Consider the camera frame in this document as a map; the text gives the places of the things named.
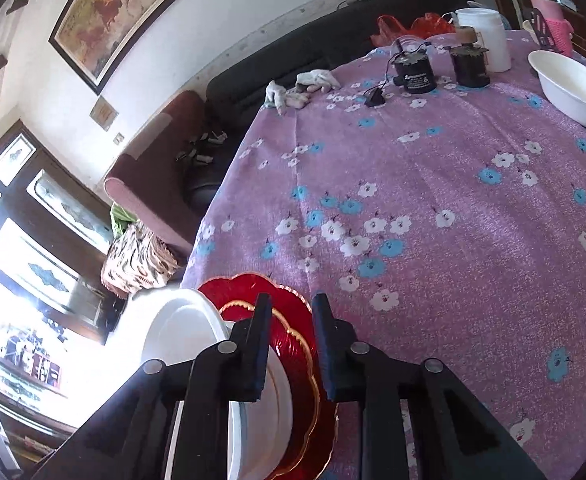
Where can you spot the dark wooden window door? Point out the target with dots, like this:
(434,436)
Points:
(54,235)

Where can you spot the black sofa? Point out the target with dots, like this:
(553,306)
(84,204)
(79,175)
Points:
(234,97)

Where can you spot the pink sleeved bottle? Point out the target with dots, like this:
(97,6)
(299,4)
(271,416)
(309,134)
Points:
(559,29)

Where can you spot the small framed wall picture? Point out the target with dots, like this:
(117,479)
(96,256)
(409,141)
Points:
(103,113)

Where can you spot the red plastic bag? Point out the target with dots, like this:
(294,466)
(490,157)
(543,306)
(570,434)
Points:
(424,27)

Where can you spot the small black adapter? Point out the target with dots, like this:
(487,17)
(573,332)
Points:
(374,97)

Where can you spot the white plastic jar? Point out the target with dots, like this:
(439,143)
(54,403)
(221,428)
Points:
(491,36)

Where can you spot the green cloth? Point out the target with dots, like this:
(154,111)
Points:
(121,219)

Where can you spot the dark brown motor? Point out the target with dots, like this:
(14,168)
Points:
(469,65)

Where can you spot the framed horse painting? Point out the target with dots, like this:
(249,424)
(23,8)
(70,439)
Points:
(93,36)

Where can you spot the leopard print blanket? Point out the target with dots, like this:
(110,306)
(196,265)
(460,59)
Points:
(137,260)

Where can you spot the purple floral tablecloth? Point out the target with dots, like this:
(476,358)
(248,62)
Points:
(451,225)

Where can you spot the small red gold-rimmed plate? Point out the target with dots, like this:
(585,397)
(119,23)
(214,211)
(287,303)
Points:
(298,359)

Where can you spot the black perforated holder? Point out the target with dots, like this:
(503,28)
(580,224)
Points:
(539,27)

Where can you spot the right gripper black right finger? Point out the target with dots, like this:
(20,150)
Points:
(415,419)

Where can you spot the maroon armchair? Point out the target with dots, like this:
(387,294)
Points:
(146,178)

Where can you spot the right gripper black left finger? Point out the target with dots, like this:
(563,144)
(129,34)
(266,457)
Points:
(171,421)

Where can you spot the large red scalloped plate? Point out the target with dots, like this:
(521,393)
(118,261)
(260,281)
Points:
(234,299)

